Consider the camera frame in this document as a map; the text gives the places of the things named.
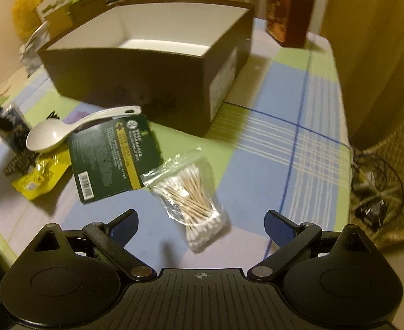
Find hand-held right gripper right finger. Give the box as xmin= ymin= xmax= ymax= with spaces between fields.
xmin=247 ymin=209 xmax=371 ymax=281

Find plaid tablecloth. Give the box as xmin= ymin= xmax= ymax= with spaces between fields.
xmin=0 ymin=17 xmax=354 ymax=276

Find silver foil bag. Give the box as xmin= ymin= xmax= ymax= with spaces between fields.
xmin=19 ymin=21 xmax=51 ymax=74

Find tangled black cables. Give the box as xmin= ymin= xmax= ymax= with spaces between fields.
xmin=351 ymin=151 xmax=404 ymax=229

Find brown cardboard box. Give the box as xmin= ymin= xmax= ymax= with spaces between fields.
xmin=37 ymin=0 xmax=255 ymax=137

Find yellow curtain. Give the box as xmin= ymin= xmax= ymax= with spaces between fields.
xmin=321 ymin=0 xmax=404 ymax=141

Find yellow snack packet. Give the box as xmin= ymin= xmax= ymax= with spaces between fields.
xmin=11 ymin=151 xmax=72 ymax=200

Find white plastic spoon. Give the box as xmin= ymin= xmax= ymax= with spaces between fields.
xmin=26 ymin=105 xmax=142 ymax=152

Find black hair claw clip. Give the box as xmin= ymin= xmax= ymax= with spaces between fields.
xmin=2 ymin=148 xmax=37 ymax=178

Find yellow mesh bag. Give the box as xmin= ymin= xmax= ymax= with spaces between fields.
xmin=11 ymin=0 xmax=51 ymax=40

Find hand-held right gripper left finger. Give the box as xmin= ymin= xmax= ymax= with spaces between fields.
xmin=33 ymin=209 xmax=154 ymax=281

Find cotton swab bag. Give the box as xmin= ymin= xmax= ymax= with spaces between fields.
xmin=142 ymin=144 xmax=230 ymax=252

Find dark green card package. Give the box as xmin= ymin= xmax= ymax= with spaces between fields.
xmin=67 ymin=115 xmax=165 ymax=205

